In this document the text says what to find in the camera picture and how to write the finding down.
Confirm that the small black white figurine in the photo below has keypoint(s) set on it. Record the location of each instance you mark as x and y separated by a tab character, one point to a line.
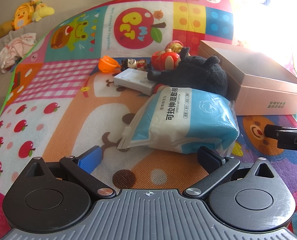
136	64

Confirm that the pink white clothes pile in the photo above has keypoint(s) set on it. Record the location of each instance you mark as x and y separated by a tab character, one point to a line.
16	50

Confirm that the white battery charger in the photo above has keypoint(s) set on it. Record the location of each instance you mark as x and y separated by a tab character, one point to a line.
133	80

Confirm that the black plush toy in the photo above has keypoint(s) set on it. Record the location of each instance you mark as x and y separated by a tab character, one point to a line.
196	72

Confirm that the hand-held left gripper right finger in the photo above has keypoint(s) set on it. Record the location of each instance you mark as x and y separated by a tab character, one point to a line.
209	160

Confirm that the yellow plush cushion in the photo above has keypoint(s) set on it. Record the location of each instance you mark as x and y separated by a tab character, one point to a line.
1	31

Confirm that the yellow striped plush toy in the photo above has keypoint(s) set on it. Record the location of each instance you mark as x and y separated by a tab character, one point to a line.
22	17

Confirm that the red hooded doll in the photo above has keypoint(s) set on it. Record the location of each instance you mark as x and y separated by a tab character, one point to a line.
163	58

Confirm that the pink cardboard box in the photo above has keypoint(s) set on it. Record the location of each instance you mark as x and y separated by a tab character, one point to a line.
268	97

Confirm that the orange plastic capsule half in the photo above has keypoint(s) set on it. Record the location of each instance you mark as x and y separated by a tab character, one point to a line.
106	65

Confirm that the colourful cartoon play mat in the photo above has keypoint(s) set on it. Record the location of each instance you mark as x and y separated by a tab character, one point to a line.
63	85

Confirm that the blue white wet cotton pack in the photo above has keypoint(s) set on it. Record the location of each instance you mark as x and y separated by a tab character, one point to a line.
188	120

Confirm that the yellow green plush duck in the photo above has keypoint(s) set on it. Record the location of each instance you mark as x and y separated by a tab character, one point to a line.
42	11

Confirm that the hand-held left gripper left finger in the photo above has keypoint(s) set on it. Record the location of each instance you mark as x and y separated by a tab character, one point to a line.
89	158

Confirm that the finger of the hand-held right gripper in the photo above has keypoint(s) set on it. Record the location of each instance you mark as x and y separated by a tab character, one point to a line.
271	131

